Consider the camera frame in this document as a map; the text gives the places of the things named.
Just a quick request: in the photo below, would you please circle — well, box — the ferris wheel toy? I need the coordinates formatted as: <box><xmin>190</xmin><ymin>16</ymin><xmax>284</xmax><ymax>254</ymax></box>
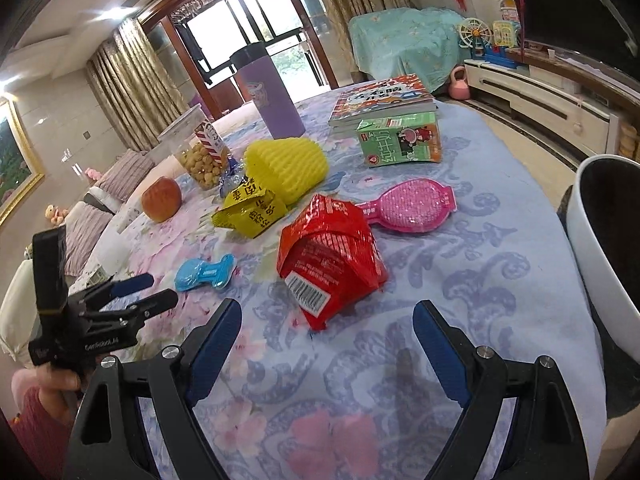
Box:
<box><xmin>457</xmin><ymin>17</ymin><xmax>488</xmax><ymax>58</ymax></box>

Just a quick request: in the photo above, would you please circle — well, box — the green milk carton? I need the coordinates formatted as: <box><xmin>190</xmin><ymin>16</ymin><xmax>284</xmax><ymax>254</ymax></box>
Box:
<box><xmin>356</xmin><ymin>111</ymin><xmax>443</xmax><ymax>168</ymax></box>

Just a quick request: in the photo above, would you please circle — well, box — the yellow jar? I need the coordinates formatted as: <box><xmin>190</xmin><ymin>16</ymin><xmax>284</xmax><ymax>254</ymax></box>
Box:
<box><xmin>619</xmin><ymin>124</ymin><xmax>640</xmax><ymax>161</ymax></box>

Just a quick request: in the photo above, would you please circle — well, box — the striped pink pillow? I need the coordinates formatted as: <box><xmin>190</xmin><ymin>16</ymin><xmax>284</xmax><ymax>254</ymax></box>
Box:
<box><xmin>65</xmin><ymin>199</ymin><xmax>118</xmax><ymax>277</ymax></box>
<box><xmin>102</xmin><ymin>149</ymin><xmax>153</xmax><ymax>196</ymax></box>

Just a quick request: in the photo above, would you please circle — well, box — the yellow snack wrapper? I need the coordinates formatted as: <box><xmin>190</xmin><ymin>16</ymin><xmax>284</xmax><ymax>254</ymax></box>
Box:
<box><xmin>211</xmin><ymin>176</ymin><xmax>290</xmax><ymax>239</ymax></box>

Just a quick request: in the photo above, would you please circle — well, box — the person's left forearm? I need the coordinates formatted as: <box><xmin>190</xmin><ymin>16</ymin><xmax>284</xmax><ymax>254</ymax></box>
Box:
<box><xmin>10</xmin><ymin>370</ymin><xmax>76</xmax><ymax>480</ymax></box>

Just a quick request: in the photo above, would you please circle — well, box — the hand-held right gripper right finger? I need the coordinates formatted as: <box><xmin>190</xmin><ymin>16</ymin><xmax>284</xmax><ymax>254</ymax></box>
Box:
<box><xmin>412</xmin><ymin>300</ymin><xmax>591</xmax><ymax>480</ymax></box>

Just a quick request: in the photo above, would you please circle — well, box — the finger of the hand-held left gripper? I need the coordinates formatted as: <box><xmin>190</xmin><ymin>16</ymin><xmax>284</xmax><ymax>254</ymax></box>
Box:
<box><xmin>80</xmin><ymin>272</ymin><xmax>155</xmax><ymax>307</ymax></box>
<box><xmin>92</xmin><ymin>289</ymin><xmax>179</xmax><ymax>335</ymax></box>

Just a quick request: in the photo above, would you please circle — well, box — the sofa with floral cover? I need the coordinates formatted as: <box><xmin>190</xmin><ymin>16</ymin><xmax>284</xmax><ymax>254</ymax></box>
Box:
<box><xmin>0</xmin><ymin>147</ymin><xmax>161</xmax><ymax>361</ymax></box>

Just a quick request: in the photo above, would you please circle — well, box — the teal covered furniture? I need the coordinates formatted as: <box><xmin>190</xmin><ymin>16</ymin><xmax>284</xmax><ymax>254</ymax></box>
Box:
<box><xmin>348</xmin><ymin>6</ymin><xmax>473</xmax><ymax>96</ymax></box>

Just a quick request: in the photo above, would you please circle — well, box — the purple thermos bottle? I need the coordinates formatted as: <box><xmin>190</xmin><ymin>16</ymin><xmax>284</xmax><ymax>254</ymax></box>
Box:
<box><xmin>229</xmin><ymin>44</ymin><xmax>307</xmax><ymax>140</ymax></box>

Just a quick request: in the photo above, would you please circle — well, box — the black television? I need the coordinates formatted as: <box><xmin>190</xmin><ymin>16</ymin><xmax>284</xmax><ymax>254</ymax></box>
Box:
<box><xmin>500</xmin><ymin>0</ymin><xmax>640</xmax><ymax>66</ymax></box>

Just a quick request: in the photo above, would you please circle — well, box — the blue snack wrapper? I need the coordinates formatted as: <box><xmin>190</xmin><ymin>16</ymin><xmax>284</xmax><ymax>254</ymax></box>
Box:
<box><xmin>219</xmin><ymin>156</ymin><xmax>247</xmax><ymax>196</ymax></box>

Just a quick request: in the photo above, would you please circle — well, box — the red snack bag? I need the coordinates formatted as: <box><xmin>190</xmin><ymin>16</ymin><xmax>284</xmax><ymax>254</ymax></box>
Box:
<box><xmin>277</xmin><ymin>193</ymin><xmax>389</xmax><ymax>332</ymax></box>

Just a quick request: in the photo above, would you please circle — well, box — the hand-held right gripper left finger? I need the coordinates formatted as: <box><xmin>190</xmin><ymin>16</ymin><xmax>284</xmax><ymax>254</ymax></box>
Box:
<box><xmin>62</xmin><ymin>298</ymin><xmax>243</xmax><ymax>480</ymax></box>

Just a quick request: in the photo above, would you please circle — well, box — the floral tablecloth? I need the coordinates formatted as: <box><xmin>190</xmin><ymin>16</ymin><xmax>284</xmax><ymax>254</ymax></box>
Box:
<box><xmin>65</xmin><ymin>72</ymin><xmax>608</xmax><ymax>480</ymax></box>

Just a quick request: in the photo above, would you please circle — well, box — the white TV cabinet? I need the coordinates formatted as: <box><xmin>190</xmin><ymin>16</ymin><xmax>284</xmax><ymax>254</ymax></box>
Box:
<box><xmin>462</xmin><ymin>42</ymin><xmax>640</xmax><ymax>161</ymax></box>

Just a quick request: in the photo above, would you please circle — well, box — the pink hairbrush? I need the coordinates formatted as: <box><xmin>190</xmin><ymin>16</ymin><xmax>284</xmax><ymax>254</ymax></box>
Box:
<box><xmin>355</xmin><ymin>178</ymin><xmax>457</xmax><ymax>233</ymax></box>

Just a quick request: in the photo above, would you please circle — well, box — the person's left hand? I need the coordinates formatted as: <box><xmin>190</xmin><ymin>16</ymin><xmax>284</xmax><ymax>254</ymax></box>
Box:
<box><xmin>36</xmin><ymin>364</ymin><xmax>85</xmax><ymax>425</ymax></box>

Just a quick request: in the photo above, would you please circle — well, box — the gold framed painting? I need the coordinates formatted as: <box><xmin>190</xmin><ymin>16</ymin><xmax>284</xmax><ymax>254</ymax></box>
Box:
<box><xmin>0</xmin><ymin>97</ymin><xmax>46</xmax><ymax>226</ymax></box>

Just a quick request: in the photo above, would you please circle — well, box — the colourful picture book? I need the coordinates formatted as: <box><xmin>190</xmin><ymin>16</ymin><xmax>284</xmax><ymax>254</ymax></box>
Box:
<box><xmin>328</xmin><ymin>74</ymin><xmax>438</xmax><ymax>133</ymax></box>

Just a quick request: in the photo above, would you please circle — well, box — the clear snack jar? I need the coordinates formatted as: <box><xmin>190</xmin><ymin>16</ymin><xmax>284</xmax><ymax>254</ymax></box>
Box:
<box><xmin>157</xmin><ymin>104</ymin><xmax>233</xmax><ymax>191</ymax></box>

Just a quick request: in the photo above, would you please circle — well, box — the white trash bin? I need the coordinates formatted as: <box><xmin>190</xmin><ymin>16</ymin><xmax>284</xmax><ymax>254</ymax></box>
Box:
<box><xmin>566</xmin><ymin>154</ymin><xmax>640</xmax><ymax>353</ymax></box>

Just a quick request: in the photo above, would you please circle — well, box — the blue plastic toy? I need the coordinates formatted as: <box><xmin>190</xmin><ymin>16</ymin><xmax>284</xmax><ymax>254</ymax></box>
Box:
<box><xmin>480</xmin><ymin>45</ymin><xmax>523</xmax><ymax>68</ymax></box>

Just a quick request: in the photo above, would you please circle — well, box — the red yellow apple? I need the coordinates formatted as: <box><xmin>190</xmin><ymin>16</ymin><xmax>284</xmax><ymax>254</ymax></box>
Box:
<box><xmin>141</xmin><ymin>176</ymin><xmax>182</xmax><ymax>223</ymax></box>

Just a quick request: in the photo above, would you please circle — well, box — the wooden balcony door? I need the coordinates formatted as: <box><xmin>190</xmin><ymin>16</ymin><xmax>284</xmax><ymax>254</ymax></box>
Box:
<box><xmin>140</xmin><ymin>0</ymin><xmax>351</xmax><ymax>116</ymax></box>

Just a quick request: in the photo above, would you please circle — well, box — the pink kettlebell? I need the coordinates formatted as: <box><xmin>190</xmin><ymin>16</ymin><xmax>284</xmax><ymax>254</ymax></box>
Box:
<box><xmin>447</xmin><ymin>66</ymin><xmax>471</xmax><ymax>100</ymax></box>

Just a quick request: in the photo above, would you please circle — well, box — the yellow foam fruit net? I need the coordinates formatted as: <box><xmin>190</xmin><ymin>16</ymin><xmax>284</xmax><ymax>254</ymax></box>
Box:
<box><xmin>243</xmin><ymin>138</ymin><xmax>329</xmax><ymax>207</ymax></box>

